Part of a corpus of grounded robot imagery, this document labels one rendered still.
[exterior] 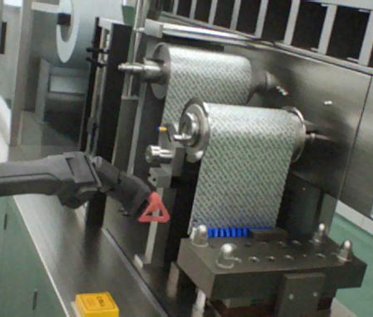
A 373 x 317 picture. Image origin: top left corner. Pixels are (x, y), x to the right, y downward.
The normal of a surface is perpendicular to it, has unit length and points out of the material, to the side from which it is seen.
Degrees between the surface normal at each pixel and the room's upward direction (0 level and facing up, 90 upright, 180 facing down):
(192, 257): 90
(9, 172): 40
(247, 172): 90
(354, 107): 90
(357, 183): 90
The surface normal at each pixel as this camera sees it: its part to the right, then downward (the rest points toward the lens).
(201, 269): -0.89, -0.04
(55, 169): 0.65, -0.53
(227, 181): 0.42, 0.32
